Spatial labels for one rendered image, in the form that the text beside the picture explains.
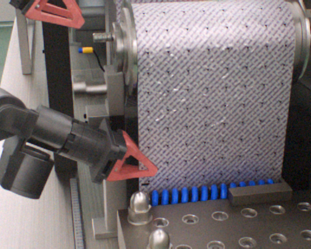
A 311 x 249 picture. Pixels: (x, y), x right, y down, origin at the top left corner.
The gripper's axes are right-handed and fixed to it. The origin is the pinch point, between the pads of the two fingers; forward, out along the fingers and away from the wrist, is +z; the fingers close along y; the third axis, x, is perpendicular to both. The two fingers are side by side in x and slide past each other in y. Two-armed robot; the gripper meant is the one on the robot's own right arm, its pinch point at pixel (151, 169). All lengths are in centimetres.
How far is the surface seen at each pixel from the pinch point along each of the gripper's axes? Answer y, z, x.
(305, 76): -12.7, 22.7, 22.4
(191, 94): 0.2, -0.6, 13.4
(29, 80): -95, -11, -26
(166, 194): 3.0, 2.9, -1.7
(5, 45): -474, -2, -126
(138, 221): 8.4, -1.4, -4.7
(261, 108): 0.3, 10.8, 16.1
